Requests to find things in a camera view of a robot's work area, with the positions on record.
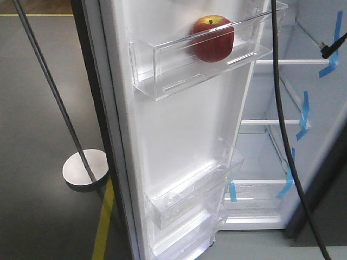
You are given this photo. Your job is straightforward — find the clear middle door bin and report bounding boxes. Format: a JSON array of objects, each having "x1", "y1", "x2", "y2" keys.
[{"x1": 145, "y1": 138, "x2": 243, "y2": 229}]

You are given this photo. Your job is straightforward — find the clear lower door bin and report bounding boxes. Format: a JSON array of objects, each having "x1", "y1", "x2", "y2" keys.
[{"x1": 149, "y1": 200, "x2": 228, "y2": 259}]

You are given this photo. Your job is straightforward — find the red yellow apple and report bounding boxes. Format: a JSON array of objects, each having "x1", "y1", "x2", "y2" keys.
[{"x1": 190, "y1": 15, "x2": 234, "y2": 63}]

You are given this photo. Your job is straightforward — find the black cable plug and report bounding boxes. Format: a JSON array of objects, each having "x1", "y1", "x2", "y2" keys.
[{"x1": 319, "y1": 33, "x2": 347, "y2": 59}]

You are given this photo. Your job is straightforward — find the steel pole stand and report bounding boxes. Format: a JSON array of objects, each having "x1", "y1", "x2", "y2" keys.
[{"x1": 13, "y1": 1, "x2": 109, "y2": 189}]

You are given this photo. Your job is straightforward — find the black hanging cable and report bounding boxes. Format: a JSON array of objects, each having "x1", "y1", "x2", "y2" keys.
[{"x1": 271, "y1": 0, "x2": 333, "y2": 260}]

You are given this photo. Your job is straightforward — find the dark grey fridge body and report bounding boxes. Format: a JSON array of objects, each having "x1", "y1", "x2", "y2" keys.
[{"x1": 221, "y1": 1, "x2": 346, "y2": 246}]

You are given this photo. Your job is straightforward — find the clear upper door bin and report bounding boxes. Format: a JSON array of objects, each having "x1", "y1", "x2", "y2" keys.
[{"x1": 129, "y1": 1, "x2": 273, "y2": 101}]

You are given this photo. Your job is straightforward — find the open fridge door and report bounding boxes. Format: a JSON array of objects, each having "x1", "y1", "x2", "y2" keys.
[{"x1": 72, "y1": 1, "x2": 257, "y2": 259}]

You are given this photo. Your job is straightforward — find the clear door bin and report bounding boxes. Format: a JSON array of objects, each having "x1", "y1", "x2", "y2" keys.
[
  {"x1": 145, "y1": 138, "x2": 243, "y2": 229},
  {"x1": 149, "y1": 200, "x2": 228, "y2": 259},
  {"x1": 129, "y1": 1, "x2": 273, "y2": 101}
]

